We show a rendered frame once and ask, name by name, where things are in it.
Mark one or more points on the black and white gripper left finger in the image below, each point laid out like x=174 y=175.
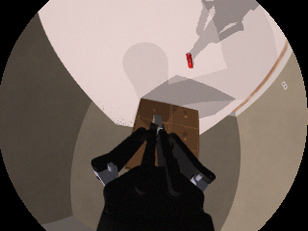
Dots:
x=107 y=166

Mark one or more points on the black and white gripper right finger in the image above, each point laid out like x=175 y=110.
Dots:
x=166 y=143

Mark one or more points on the red cylinder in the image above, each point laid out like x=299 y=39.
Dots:
x=190 y=61

